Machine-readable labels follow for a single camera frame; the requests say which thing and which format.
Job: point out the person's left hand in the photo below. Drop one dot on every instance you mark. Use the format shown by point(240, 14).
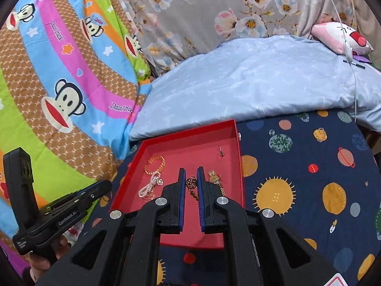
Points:
point(43, 263)

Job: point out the red cardboard box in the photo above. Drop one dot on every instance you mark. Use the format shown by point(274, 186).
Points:
point(178, 152)

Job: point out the white red-edged card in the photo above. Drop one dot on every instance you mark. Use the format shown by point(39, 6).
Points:
point(337, 280)

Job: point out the pink plush pillow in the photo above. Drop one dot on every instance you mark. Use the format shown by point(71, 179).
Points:
point(342, 37)

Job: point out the cartoon monkey print blanket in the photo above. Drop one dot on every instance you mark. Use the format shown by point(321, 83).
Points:
point(59, 95)

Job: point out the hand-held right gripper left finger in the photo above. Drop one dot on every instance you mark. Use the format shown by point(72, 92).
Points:
point(181, 196)

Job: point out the light blue quilt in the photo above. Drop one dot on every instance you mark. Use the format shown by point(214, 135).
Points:
point(253, 80)

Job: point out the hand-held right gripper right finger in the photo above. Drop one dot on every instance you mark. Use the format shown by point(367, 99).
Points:
point(201, 196)

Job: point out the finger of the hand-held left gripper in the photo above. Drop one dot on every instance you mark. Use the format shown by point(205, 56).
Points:
point(96, 190)

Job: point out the small dangling earring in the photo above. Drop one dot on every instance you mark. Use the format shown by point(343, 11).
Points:
point(221, 152)

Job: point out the navy planet print bedsheet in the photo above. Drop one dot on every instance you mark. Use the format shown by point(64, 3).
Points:
point(297, 169)

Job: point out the purple flat card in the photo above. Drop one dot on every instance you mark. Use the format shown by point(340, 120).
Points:
point(358, 61)

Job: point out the gold wrist watch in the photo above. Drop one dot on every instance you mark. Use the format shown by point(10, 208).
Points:
point(216, 181)

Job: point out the grey floral bedsheet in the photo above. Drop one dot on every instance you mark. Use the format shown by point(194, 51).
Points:
point(208, 12)

